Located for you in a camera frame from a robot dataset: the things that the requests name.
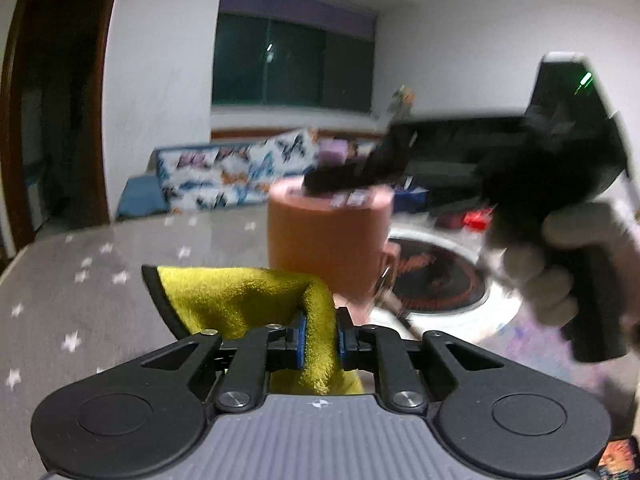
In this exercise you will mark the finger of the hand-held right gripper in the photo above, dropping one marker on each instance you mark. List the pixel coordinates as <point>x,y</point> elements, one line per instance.
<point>450,135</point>
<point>345,177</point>

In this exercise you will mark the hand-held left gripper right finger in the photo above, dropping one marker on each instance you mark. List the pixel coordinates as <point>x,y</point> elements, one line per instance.
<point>341,345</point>

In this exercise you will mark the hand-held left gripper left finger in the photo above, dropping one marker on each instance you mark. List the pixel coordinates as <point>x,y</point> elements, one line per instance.
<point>300,340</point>

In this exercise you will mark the terracotta pink cup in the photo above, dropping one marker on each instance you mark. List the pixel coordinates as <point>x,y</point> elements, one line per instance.
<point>320,245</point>

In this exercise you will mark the yellow-green microfibre cloth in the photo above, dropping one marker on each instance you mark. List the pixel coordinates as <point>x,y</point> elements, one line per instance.
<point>240,300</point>

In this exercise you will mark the person's right hand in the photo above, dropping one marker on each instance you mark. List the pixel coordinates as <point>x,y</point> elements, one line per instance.
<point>540,280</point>

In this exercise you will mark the purple box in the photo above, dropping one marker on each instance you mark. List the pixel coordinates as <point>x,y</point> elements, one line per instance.
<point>332,152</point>

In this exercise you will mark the small figurine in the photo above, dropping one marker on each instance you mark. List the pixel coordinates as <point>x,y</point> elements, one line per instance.
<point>404,100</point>

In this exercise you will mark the metal utensil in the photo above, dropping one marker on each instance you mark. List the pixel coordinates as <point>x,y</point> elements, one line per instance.
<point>392,300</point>

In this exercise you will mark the red packet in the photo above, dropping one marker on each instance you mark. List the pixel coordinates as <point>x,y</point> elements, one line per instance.
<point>477,219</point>

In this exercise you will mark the butterfly-print sofa cover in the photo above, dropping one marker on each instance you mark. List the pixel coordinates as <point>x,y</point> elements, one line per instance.
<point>235,170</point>

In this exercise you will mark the round white cooker black top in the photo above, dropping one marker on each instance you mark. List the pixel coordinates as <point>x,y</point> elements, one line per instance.
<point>440,280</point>

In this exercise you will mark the dark glass window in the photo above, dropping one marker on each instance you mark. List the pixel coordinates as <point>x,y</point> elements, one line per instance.
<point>295,65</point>

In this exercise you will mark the black curved piece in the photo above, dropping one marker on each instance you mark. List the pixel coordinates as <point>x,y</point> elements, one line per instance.
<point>162,305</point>

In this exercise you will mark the purple window blind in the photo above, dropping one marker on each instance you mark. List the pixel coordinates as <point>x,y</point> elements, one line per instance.
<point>300,7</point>

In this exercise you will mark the blue cushion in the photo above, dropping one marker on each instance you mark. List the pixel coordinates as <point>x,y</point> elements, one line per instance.
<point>142,197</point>

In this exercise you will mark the grey star-print tablecloth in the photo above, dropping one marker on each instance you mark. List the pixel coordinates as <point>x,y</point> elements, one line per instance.
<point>90,300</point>

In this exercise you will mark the colourful printed card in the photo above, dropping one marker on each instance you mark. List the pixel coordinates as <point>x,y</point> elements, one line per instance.
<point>620,460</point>

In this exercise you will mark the brown wooden door frame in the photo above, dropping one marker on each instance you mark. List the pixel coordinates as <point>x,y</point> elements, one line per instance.
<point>60,110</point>

